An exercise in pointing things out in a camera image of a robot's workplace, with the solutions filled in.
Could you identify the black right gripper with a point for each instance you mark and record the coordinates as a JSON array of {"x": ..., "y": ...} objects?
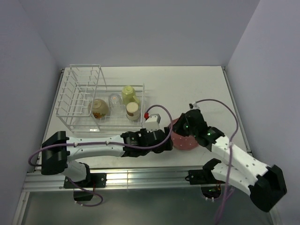
[{"x": 177, "y": 126}]

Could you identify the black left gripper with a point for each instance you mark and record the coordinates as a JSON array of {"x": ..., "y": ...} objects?
[{"x": 166, "y": 146}]

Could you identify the pink dotted plate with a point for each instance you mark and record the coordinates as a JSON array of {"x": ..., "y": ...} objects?
[{"x": 183, "y": 142}]

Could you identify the small steel cup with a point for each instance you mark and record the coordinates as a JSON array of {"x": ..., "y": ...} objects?
[{"x": 133, "y": 111}]

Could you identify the clear drinking glass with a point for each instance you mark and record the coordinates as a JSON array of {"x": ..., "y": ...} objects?
[{"x": 115, "y": 103}]

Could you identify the yellow-green mug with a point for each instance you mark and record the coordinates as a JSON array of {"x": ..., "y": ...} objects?
[{"x": 129, "y": 95}]

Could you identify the beige bowl with flower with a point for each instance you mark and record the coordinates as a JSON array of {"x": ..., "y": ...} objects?
[{"x": 99, "y": 108}]

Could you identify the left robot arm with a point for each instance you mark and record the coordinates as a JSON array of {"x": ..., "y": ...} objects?
[{"x": 61, "y": 153}]

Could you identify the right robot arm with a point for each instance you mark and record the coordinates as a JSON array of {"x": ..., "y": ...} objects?
[{"x": 264, "y": 184}]

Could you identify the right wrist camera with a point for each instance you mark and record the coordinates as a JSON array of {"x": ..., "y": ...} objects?
[{"x": 193, "y": 106}]

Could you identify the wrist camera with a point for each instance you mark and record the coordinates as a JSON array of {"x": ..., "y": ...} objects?
[
  {"x": 193, "y": 106},
  {"x": 151, "y": 122}
]

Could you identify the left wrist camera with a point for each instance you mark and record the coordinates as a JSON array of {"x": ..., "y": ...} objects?
[{"x": 151, "y": 122}]

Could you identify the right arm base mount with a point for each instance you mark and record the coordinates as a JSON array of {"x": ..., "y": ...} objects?
[{"x": 210, "y": 187}]

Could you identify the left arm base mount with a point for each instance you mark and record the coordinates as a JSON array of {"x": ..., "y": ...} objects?
[{"x": 96, "y": 180}]

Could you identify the white wire dish rack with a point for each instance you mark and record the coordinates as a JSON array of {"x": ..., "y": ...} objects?
[{"x": 81, "y": 84}]

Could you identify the aluminium rail frame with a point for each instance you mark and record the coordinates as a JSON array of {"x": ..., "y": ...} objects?
[{"x": 148, "y": 190}]

